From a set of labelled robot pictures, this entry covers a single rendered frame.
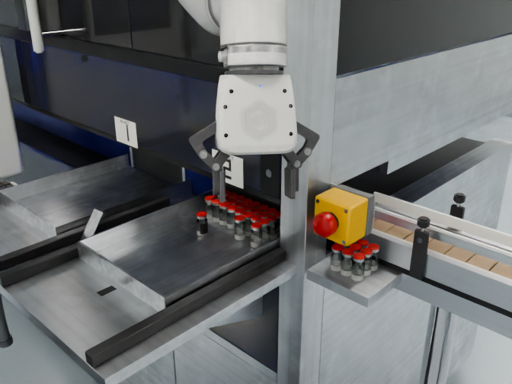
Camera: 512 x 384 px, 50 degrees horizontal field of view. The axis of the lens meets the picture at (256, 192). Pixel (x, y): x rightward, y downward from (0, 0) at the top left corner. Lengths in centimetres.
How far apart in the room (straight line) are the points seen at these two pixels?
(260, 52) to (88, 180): 83
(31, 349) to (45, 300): 139
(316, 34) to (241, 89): 22
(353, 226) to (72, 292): 48
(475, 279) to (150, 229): 62
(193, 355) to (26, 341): 111
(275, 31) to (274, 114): 10
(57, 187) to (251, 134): 79
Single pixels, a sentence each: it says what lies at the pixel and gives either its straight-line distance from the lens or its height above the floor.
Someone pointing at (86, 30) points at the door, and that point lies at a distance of 138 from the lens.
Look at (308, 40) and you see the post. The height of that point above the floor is 128.
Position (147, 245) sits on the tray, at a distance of 108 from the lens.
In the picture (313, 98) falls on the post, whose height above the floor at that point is 119.
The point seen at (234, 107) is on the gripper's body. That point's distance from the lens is 68.
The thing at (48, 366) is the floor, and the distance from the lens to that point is 225.
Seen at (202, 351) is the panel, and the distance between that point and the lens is 137.
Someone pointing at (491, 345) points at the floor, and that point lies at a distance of 239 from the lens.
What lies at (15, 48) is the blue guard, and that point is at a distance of 173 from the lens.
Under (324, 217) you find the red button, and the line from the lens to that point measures 87.
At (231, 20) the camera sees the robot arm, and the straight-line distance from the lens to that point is 68.
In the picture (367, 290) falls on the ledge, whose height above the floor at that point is 88.
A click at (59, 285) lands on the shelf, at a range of 100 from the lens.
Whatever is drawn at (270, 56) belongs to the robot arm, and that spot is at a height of 128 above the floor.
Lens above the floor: 140
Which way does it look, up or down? 23 degrees down
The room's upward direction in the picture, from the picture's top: straight up
